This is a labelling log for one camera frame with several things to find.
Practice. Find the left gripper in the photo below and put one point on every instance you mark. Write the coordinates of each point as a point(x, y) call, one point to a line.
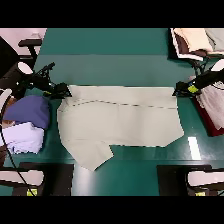
point(61, 91)

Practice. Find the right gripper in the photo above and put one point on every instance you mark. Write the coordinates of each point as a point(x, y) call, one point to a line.
point(185, 89)

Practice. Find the cream shirt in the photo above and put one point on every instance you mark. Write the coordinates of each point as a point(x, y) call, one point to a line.
point(120, 123)

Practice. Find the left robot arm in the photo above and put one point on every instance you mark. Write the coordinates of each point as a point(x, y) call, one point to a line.
point(53, 180)

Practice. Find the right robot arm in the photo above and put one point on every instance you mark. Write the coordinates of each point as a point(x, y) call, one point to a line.
point(210, 77)

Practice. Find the pale pink knitted garment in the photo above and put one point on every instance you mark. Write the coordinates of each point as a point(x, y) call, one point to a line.
point(213, 106)

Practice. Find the purple garment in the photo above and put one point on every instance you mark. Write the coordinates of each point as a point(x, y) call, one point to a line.
point(28, 110)

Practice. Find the black garment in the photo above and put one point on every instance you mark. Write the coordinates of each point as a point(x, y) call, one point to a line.
point(171, 50)

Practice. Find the red garment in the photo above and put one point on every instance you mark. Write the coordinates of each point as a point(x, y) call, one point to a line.
point(208, 125)

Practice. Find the brown garment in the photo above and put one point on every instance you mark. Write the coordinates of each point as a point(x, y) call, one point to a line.
point(183, 45)

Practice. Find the cream folded garment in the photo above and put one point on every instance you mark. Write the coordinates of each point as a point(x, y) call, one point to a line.
point(195, 38)

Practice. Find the grey garment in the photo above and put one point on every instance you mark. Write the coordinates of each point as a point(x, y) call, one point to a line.
point(216, 37)

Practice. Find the white garment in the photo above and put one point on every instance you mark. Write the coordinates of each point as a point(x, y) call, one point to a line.
point(21, 138)

